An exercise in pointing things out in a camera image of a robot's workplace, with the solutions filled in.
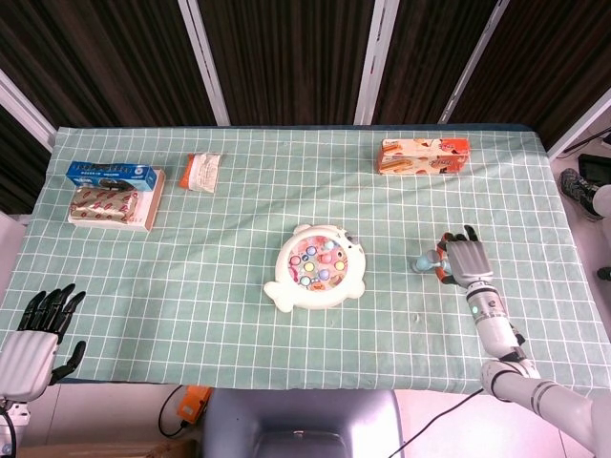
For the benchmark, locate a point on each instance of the orange biscuit box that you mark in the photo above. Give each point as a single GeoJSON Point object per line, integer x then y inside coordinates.
{"type": "Point", "coordinates": [425, 157]}

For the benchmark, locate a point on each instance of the white whack-a-mole toy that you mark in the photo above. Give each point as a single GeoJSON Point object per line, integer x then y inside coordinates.
{"type": "Point", "coordinates": [310, 298]}

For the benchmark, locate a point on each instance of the green checked tablecloth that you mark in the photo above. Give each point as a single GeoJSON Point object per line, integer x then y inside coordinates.
{"type": "Point", "coordinates": [215, 286]}

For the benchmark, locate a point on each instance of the blue cookie box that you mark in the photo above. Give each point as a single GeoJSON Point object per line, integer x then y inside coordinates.
{"type": "Point", "coordinates": [110, 172]}

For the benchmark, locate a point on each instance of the black device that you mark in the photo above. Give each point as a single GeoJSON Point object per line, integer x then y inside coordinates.
{"type": "Point", "coordinates": [594, 167]}

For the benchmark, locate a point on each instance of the gold pack with red lips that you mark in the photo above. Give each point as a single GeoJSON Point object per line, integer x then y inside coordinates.
{"type": "Point", "coordinates": [100, 205]}

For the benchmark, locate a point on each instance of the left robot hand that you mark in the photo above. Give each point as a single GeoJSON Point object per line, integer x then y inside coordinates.
{"type": "Point", "coordinates": [26, 358]}

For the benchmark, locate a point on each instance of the white partition post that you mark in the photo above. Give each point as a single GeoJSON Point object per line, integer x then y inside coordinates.
{"type": "Point", "coordinates": [205, 62]}
{"type": "Point", "coordinates": [24, 112]}
{"type": "Point", "coordinates": [580, 126]}
{"type": "Point", "coordinates": [377, 62]}
{"type": "Point", "coordinates": [472, 62]}

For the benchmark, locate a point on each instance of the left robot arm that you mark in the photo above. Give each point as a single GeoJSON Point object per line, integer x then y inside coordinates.
{"type": "Point", "coordinates": [12, 420]}

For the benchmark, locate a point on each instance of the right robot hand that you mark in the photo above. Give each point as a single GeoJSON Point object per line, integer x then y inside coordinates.
{"type": "Point", "coordinates": [470, 260]}

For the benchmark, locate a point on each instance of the orange white snack packet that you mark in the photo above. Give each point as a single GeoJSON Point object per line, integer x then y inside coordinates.
{"type": "Point", "coordinates": [203, 174]}

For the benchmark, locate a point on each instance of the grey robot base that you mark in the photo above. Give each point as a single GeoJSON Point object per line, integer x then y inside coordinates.
{"type": "Point", "coordinates": [301, 420]}

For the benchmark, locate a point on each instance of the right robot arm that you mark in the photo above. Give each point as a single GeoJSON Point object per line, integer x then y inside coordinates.
{"type": "Point", "coordinates": [496, 329]}

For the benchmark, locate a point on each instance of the light blue toy hammer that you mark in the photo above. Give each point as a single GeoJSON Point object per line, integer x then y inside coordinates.
{"type": "Point", "coordinates": [425, 262]}

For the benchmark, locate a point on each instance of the grey patterned shoe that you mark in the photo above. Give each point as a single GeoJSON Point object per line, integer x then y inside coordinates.
{"type": "Point", "coordinates": [577, 191]}

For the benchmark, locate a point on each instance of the orange device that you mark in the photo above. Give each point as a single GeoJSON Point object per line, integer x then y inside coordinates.
{"type": "Point", "coordinates": [195, 403]}

